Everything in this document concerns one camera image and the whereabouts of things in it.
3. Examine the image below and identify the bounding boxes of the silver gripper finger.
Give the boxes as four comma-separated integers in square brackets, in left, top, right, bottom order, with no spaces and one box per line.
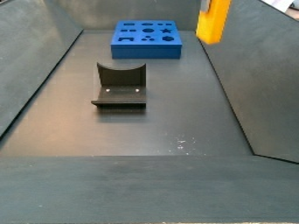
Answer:
[200,0,210,12]

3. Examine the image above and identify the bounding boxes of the black curved holder bracket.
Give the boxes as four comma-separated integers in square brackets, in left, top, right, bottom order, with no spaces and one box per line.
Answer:
[90,64,146,107]

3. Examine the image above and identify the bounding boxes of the blue shape sorting board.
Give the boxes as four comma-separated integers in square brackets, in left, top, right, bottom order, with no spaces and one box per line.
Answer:
[110,20,182,59]

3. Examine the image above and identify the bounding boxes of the yellow arch object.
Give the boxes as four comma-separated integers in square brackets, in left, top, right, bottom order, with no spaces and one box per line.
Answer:
[196,0,230,45]

